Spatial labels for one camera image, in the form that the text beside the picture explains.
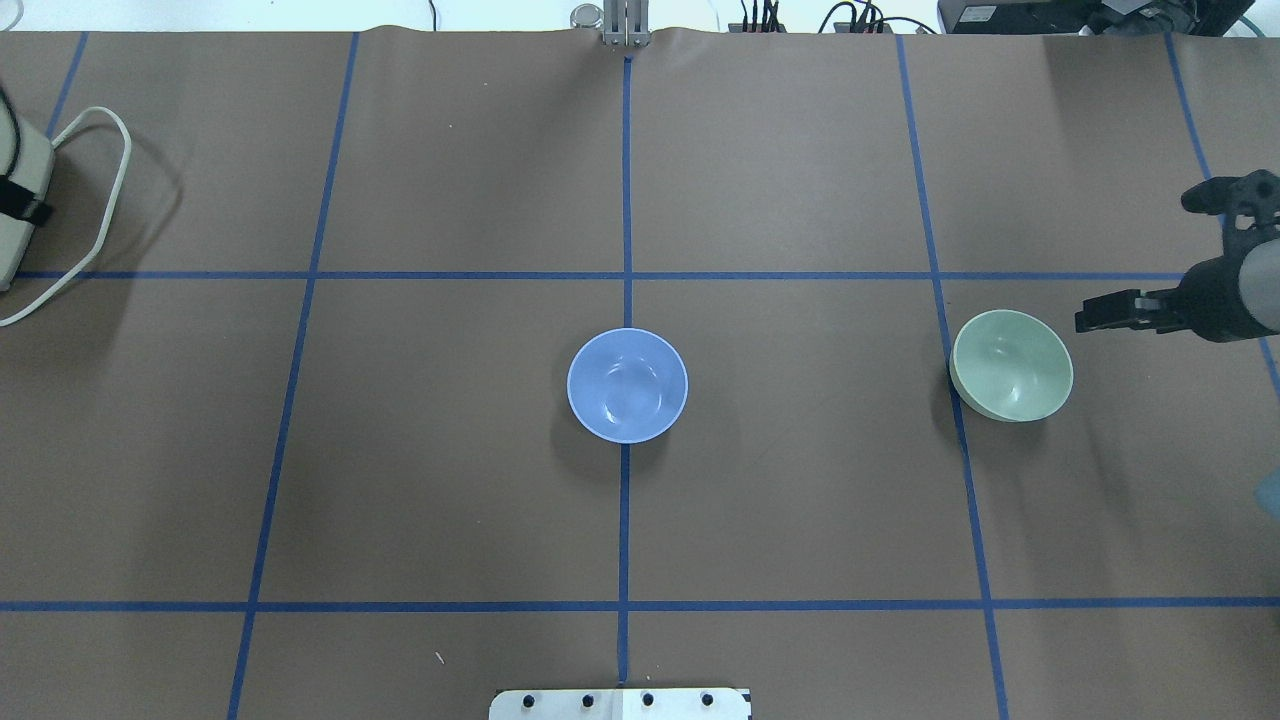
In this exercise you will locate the green bowl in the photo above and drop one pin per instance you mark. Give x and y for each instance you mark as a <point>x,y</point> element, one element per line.
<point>1010,366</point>

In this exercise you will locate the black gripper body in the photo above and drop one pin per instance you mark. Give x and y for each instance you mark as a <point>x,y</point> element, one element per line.
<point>1211,297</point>

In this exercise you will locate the blue bowl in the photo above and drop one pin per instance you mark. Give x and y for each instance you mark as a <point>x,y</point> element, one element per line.
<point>627,386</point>

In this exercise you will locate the aluminium camera post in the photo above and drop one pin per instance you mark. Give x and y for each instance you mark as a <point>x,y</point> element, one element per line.
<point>625,23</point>

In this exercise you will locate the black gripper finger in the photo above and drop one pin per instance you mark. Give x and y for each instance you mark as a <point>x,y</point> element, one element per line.
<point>1136,310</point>

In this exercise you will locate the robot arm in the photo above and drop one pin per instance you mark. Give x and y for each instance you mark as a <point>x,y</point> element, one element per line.
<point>1258,285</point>

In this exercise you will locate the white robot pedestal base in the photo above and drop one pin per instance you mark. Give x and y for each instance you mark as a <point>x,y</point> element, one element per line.
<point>623,703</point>

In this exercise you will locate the cream toaster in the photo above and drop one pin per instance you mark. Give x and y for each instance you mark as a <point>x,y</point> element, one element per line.
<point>27,158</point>

